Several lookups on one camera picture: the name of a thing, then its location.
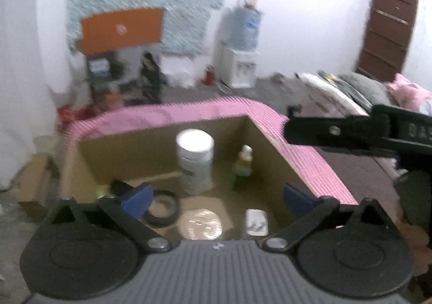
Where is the water dispenser with bottle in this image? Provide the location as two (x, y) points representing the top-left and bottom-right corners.
(216, 0), (263, 89)

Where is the person's right hand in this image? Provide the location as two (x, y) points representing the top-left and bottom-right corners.
(395, 218), (432, 276)

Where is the red snack bag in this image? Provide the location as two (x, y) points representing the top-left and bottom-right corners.
(57, 105), (95, 125)

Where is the pink checkered tablecloth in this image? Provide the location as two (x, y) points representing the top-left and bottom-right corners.
(61, 97), (357, 205)

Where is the small wooden stool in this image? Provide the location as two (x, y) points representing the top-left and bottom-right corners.
(17, 153), (60, 222)

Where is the brown cardboard box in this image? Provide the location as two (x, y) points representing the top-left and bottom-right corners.
(60, 116), (310, 239)

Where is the white power adapter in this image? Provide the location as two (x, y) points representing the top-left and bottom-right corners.
(245, 209), (269, 238)

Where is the orange Philips box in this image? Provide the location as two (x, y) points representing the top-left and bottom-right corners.
(75, 6), (166, 89)

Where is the black electrical tape roll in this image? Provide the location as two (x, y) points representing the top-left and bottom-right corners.
(143, 190), (180, 228)

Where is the green dropper bottle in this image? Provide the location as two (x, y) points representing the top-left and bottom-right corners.
(233, 145), (253, 192)

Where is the black cylinder tube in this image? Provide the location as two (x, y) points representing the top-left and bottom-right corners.
(110, 179), (133, 197)

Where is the white supplement bottle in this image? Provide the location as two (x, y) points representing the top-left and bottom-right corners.
(176, 129), (215, 195)

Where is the gold lid cream jar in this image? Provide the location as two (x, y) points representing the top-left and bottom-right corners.
(177, 208), (222, 240)

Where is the red fire extinguisher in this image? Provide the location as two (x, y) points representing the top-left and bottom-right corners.
(204, 64), (215, 86)

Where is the brown wooden door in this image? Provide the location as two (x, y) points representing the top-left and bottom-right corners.
(355, 0), (418, 82)

